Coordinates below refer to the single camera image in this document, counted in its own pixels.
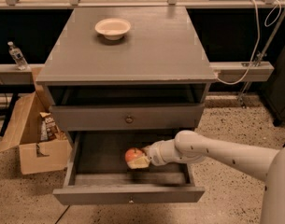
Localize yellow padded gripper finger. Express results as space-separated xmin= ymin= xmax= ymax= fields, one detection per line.
xmin=127 ymin=156 xmax=150 ymax=169

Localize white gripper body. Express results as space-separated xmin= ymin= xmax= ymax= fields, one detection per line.
xmin=142 ymin=141 xmax=166 ymax=166

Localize red apple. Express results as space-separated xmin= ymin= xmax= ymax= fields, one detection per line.
xmin=125 ymin=147 xmax=144 ymax=162

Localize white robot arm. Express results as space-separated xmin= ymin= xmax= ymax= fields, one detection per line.
xmin=124 ymin=131 xmax=278 ymax=181

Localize closed grey drawer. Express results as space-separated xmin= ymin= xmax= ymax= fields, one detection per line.
xmin=50 ymin=105 xmax=204 ymax=131

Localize open grey drawer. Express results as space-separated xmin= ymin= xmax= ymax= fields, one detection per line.
xmin=53 ymin=130 xmax=205 ymax=205

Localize grey drawer cabinet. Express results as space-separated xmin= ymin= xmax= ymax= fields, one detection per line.
xmin=36 ymin=6 xmax=219 ymax=147

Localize snack bag in box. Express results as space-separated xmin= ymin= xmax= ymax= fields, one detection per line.
xmin=40 ymin=112 xmax=59 ymax=141

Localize cardboard box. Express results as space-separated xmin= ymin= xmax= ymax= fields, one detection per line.
xmin=0 ymin=68 xmax=71 ymax=175

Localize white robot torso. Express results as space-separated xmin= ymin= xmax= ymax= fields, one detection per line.
xmin=260 ymin=147 xmax=285 ymax=224

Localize white bowl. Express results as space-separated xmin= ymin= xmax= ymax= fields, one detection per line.
xmin=94 ymin=18 xmax=131 ymax=41

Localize clear water bottle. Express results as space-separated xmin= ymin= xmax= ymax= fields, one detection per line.
xmin=7 ymin=41 xmax=28 ymax=70

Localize white cable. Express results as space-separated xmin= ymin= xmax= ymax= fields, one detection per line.
xmin=215 ymin=0 xmax=283 ymax=86

